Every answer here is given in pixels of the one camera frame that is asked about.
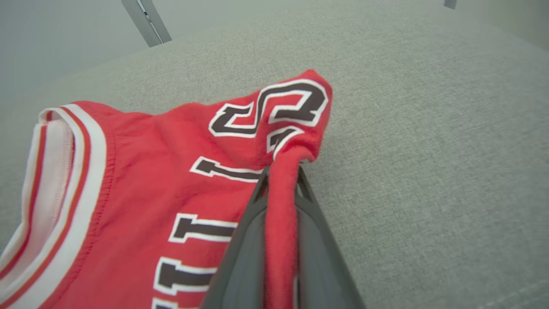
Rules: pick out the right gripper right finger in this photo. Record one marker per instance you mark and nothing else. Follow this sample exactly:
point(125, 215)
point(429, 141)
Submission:
point(319, 266)

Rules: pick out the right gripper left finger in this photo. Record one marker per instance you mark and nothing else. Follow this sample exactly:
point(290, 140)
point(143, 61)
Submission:
point(240, 266)

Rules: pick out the red jersey shirt white sleeves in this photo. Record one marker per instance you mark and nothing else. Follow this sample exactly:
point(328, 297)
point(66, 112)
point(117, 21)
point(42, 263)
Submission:
point(150, 171)

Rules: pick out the grey fabric sofa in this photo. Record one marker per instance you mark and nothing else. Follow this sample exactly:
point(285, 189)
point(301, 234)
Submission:
point(429, 171)

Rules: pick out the grey partition post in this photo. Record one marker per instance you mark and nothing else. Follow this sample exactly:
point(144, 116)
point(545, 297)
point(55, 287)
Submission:
point(148, 23)

